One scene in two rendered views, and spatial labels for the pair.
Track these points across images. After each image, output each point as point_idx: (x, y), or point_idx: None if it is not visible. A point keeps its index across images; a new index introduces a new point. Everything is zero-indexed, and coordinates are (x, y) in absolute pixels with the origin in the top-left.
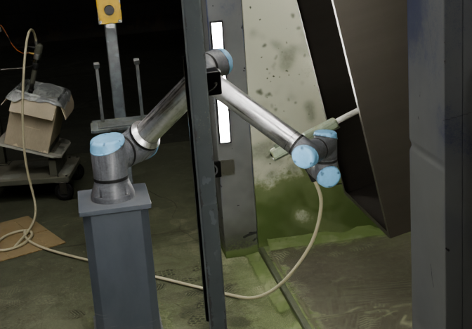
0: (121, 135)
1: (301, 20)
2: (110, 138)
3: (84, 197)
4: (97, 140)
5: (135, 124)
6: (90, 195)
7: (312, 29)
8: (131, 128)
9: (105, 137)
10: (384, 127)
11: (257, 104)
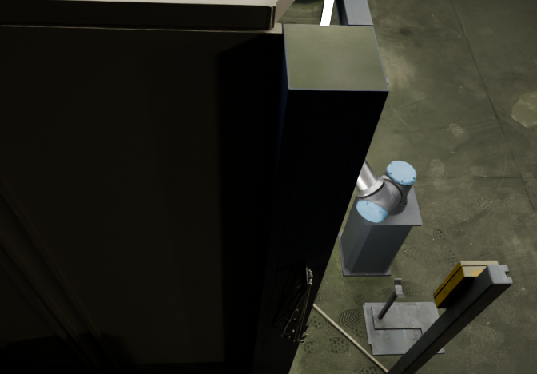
0: (390, 169)
1: None
2: (398, 166)
3: (412, 207)
4: (409, 169)
5: (379, 181)
6: (408, 208)
7: None
8: (382, 178)
9: (403, 172)
10: None
11: None
